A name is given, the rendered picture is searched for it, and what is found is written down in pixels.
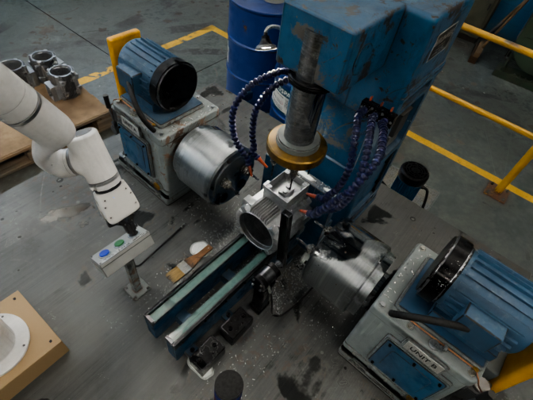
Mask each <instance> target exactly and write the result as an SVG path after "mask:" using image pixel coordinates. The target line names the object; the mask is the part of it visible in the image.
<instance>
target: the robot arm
mask: <svg viewBox="0 0 533 400"><path fill-rule="evenodd" d="M0 121H1V122H3V123H5V124H6V125H8V126H9V127H11V128H13V129H15V130H17V131H18V132H19V133H22V134H23V135H25V136H27V137H28V138H30V139H31V140H32V156H33V160H34V162H35V164H36V165H37V166H38V167H39V168H41V169H42V170H44V171H46V172H47V173H49V174H51V175H54V176H55V177H58V178H70V177H74V176H77V175H82V176H83V177H84V178H85V179H86V181H87V182H88V184H89V186H90V189H91V190H92V191H93V190H94V193H93V194H94V199H95V201H96V204H97V206H98V209H99V211H100V213H101V215H102V217H103V218H104V220H105V221H106V224H107V226H108V227H110V228H111V227H114V226H115V225H121V226H123V228H124V229H125V232H126V233H127V234H131V235H132V236H134V235H135V234H137V231H136V226H135V224H134V216H135V213H136V212H137V211H138V210H139V209H140V204H139V203H138V201H137V199H136V196H135V195H134V193H133V192H132V190H131V189H130V187H129V186H128V184H127V183H126V182H125V181H124V180H123V179H121V176H120V174H119V172H118V170H117V168H116V166H115V164H114V162H113V160H112V158H111V156H110V154H109V152H108V150H107V148H106V146H105V144H104V142H103V140H102V138H101V136H100V134H99V132H98V130H97V129H96V128H86V129H80V130H78V131H76V130H75V125H74V124H73V122H72V121H71V119H70V118H69V117H68V116H67V115H66V114H65V113H63V112H62V111H61V110H59V109H58V108H57V107H55V106H54V105H53V104H52V103H50V101H49V100H47V99H46V98H45V97H44V96H43V95H41V94H40V93H39V92H37V91H36V90H35V89H33V88H32V87H31V86H30V85H29V84H28V83H26V82H25V81H24V80H23V79H21V78H20V77H19V76H17V75H16V74H15V73H13V72H12V71H11V70H10V69H9V68H8V67H6V66H5V65H4V64H2V63H1V62H0ZM65 146H67V147H68V148H65V149H62V148H64V147H65ZM124 218H126V222H125V220H124ZM29 342H30V331H29V327H28V326H27V325H26V323H25V322H24V321H23V320H22V319H21V318H19V317H18V316H15V315H13V314H9V313H0V377H1V376H3V375H5V374H6V373H8V372H9V371H11V370H12V369H13V368H14V367H16V366H17V364H18V363H19V362H20V361H21V359H22V358H23V357H24V355H25V353H26V352H27V350H28V347H29Z"/></svg>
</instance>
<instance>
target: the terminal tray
mask: <svg viewBox="0 0 533 400"><path fill-rule="evenodd" d="M287 171H288V172H289V173H287ZM290 181H291V178H290V170H289V169H286V170H284V171H283V172H282V173H281V174H280V175H278V176H277V177H276V178H274V179H273V180H271V181H270V182H269V183H268V184H267V185H265V186H264V190H263V198H265V197H266V198H268V200H269V199H270V200H272V202H274V204H275V203H277V205H278V208H279V207H280V206H281V208H280V210H281V209H282V211H283V210H284V209H286V210H288V211H292V209H293V210H294V207H297V205H299V203H300V204H301V202H303V200H304V198H306V193H307V192H308V190H309V185H310V184H309V183H307V182H306V181H305V180H303V179H302V178H300V177H299V176H297V177H296V178H295V179H293V182H292V186H291V190H289V188H290V184H291V182H290ZM304 183H306V185H304ZM268 185H270V187H268ZM286 198H288V200H286ZM277 205H276V206H277Z"/></svg>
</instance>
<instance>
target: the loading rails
mask: <svg viewBox="0 0 533 400"><path fill-rule="evenodd" d="M299 236H300V235H299ZM299 236H298V235H297V234H294V235H293V236H292V237H291V238H290V242H289V248H288V252H289V251H290V250H291V249H292V248H293V247H295V246H296V245H297V242H298V240H296V239H297V237H298V238H299ZM256 249H257V247H255V246H253V244H251V243H250V241H248V239H246V236H245V235H244V234H242V233H240V234H239V235H237V236H236V237H235V238H234V239H233V240H231V241H230V242H229V243H228V244H226V245H225V246H224V247H223V248H222V249H221V250H220V251H219V252H217V253H216V254H215V255H214V256H212V257H211V258H210V259H209V260H207V261H206V262H205V263H204V264H202V265H201V266H200V267H199V268H198V269H197V270H196V271H194V272H193V273H192V274H191V275H189V276H188V277H187V278H186V279H184V280H183V281H182V282H181V283H180V284H178V285H177V286H176V287H175V288H174V289H173V290H172V291H170V292H169V293H168V294H167V295H165V296H164V297H163V298H162V299H160V300H159V301H158V302H157V303H156V304H155V305H154V306H153V307H151V308H150V309H149V310H148V311H146V312H145V313H144V319H145V321H146V324H147V326H148V330H149V331H150V332H151V333H152V334H153V336H154V337H155V338H157V337H159V336H160V335H161V334H162V333H163V332H164V331H165V330H167V329H168V328H169V327H170V326H171V325H172V324H173V323H175V322H178V323H179V324H180V326H179V327H178V328H177V329H176V330H175V331H174V332H172V333H171V334H170V335H169V336H168V335H166V336H165V339H166V342H167V347H168V351H169V353H170V354H171V355H172V356H173V357H174V358H175V359H176V360H179V359H180V358H181V357H182V356H183V355H184V354H186V355H187V357H188V358H189V357H190V356H191V355H192V354H193V353H194V352H195V351H196V350H197V349H198V346H197V345H196V344H195V343H196V342H197V341H198V340H199V339H200V338H201V337H202V336H203V335H204V334H206V333H207V332H208V331H209V330H210V329H211V328H212V327H213V326H214V325H215V324H216V323H217V322H218V321H219V320H220V319H222V320H223V321H224V322H226V321H227V320H228V319H229V318H230V317H231V316H232V315H233V314H234V313H233V312H232V311H231V310H230V309H231V308H232V307H233V306H234V305H235V304H236V303H237V302H238V301H239V300H240V299H241V298H242V297H243V296H244V295H245V294H246V293H247V292H248V291H249V290H250V289H251V288H253V289H254V287H252V285H251V277H252V276H253V274H254V273H257V272H258V271H259V270H260V269H261V268H262V267H263V265H264V264H265V263H266V262H267V261H270V262H273V263H275V262H276V256H277V251H276V252H273V253H272V254H271V255H267V254H266V253H265V252H264V250H262V251H261V252H260V253H259V254H258V255H257V256H256V257H255V258H253V259H252V260H251V261H250V262H249V263H248V264H247V265H246V266H245V267H243V268H242V269H241V270H240V271H239V272H238V273H237V274H235V273H234V272H233V271H232V270H233V269H234V268H235V267H237V266H238V265H239V264H240V263H241V262H242V261H243V260H245V259H246V258H247V257H248V256H249V255H250V254H251V253H253V251H254V250H256ZM220 281H222V282H223V283H224V285H223V286H222V288H220V289H219V290H218V291H217V292H216V293H215V294H214V295H213V296H212V297H211V298H210V299H208V300H207V301H206V302H205V303H204V304H203V305H202V306H201V307H200V308H198V309H197V310H196V311H195V312H194V313H193V314H192V315H191V314H190V313H189V312H188V311H187V310H189V309H190V308H191V307H192V306H193V305H194V304H195V303H196V302H198V301H199V300H200V299H201V298H202V297H203V296H204V295H206V294H207V293H208V292H209V291H210V290H211V289H212V288H214V287H215V286H216V285H217V284H218V283H219V282H220Z"/></svg>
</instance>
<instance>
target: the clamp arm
mask: <svg viewBox="0 0 533 400"><path fill-rule="evenodd" d="M292 220H293V214H292V213H291V212H289V211H288V210H286V209H284V210H283V211H282V212H281V219H280V227H279V234H278V249H277V256H276V262H275V263H279V262H280V263H279V265H281V266H280V268H284V266H286V260H287V254H288V248H289V242H290V232H291V226H292Z"/></svg>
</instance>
